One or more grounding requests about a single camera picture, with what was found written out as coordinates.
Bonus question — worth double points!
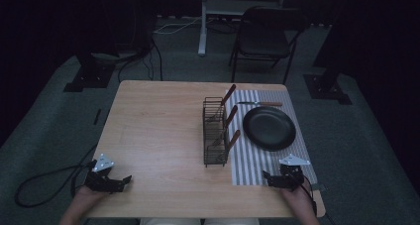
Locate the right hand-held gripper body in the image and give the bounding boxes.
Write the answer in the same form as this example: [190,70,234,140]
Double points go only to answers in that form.
[276,154,312,190]

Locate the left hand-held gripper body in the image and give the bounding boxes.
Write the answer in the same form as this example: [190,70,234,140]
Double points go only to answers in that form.
[83,153,117,193]

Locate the person's left hand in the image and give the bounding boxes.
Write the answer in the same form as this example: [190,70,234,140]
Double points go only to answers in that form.
[72,184,112,208]

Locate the person's right hand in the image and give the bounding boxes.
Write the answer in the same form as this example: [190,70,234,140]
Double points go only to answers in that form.
[280,183,316,213]

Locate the grey striped placemat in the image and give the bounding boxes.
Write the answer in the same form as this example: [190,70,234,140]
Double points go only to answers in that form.
[225,88,319,187]

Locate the black round plate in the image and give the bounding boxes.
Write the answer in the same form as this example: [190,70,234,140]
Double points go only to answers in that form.
[242,105,297,153]

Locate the black stand base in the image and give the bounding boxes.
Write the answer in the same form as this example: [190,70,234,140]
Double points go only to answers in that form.
[62,51,117,93]
[302,65,353,106]

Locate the black folding chair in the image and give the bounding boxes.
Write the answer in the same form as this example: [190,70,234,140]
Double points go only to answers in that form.
[228,5,309,86]

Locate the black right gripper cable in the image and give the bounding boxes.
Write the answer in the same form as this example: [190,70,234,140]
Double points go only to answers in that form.
[295,171,319,217]

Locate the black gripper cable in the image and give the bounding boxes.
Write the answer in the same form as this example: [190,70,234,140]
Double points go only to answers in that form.
[14,145,98,209]
[295,171,319,217]

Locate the wooden-handled utensil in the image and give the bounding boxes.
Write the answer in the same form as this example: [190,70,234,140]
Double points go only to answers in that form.
[216,129,242,162]
[211,104,239,147]
[206,83,238,122]

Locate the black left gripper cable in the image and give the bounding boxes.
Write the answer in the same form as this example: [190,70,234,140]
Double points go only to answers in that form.
[14,145,98,209]

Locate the black wire cutlery rack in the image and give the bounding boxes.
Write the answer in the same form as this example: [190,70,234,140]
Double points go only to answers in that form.
[202,96,233,169]

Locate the wooden-handled table knife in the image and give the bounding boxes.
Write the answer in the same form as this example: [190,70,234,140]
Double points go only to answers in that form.
[237,100,284,107]

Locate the black floor cables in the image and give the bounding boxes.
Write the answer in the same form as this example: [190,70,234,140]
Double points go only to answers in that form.
[117,36,164,84]

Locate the white floor cable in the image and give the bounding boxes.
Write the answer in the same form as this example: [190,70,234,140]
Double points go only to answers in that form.
[153,16,203,36]

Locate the white metal desk frame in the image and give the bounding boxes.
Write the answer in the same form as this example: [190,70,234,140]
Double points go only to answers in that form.
[197,0,289,56]

